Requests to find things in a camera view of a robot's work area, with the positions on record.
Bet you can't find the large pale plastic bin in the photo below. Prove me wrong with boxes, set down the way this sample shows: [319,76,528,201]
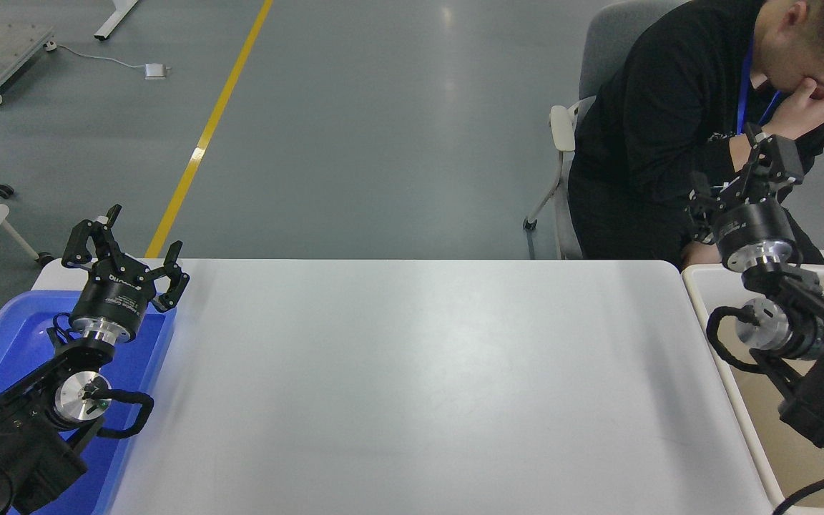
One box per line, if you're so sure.
[682,263,824,515]

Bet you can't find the seated person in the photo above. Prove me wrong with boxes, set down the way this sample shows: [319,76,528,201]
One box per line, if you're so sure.
[568,0,824,270]

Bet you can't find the grey wheeled platform cart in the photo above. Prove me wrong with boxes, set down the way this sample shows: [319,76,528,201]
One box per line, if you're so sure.
[0,21,57,108]

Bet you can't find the person's left hand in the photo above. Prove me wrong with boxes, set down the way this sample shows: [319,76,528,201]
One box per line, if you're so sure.
[766,77,824,140]

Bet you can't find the white floor cable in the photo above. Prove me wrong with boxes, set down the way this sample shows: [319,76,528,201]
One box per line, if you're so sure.
[54,44,147,71]

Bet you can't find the chair legs with casters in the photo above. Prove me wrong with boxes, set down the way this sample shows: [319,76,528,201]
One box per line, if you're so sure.
[0,143,55,267]

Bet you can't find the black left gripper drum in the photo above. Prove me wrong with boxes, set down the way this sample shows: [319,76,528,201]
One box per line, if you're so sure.
[71,261,159,338]

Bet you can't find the white grey office chair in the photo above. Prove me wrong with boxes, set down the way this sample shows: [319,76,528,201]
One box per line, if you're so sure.
[523,0,695,260]

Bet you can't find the white table leg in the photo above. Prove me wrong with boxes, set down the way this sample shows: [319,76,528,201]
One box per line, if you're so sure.
[94,0,139,41]

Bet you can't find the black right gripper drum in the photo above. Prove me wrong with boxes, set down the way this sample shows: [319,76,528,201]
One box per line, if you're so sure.
[712,200,798,264]

